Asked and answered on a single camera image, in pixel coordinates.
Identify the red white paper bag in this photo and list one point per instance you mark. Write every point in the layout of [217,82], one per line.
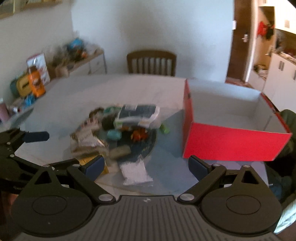
[39,61]

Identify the red cardboard shoe box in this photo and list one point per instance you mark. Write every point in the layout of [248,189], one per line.
[225,122]

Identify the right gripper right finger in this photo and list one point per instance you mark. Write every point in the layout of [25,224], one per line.
[210,178]

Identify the brown wooden door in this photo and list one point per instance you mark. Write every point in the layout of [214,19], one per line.
[240,39]

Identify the beige oval eraser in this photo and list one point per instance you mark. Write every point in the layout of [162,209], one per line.
[119,152]

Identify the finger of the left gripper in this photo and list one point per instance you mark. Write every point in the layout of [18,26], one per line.
[31,137]

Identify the dark green jacket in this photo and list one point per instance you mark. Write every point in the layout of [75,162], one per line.
[281,171]

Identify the green anime plush pouch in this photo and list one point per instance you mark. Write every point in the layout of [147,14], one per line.
[105,116]

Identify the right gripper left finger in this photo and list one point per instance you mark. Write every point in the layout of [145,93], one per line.
[83,178]

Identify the yellow small box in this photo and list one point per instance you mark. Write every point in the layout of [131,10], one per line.
[94,166]

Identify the clear plastic bag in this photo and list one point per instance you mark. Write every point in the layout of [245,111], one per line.
[135,173]

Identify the white wall cabinets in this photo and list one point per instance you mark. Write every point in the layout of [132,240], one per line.
[273,52]

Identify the teal tissue box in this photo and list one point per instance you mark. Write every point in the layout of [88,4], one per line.
[20,87]

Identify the white drawer sideboard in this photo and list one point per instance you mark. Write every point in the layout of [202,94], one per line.
[93,65]

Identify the blue globe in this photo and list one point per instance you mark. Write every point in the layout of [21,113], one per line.
[74,45]

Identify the teal round sharpener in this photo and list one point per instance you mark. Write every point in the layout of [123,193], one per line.
[114,135]

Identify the orange toy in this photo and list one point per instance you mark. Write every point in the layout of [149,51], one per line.
[139,135]

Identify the green frog tube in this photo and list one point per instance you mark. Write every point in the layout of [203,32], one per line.
[164,129]

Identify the brown wooden chair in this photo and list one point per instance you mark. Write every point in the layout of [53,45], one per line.
[152,62]

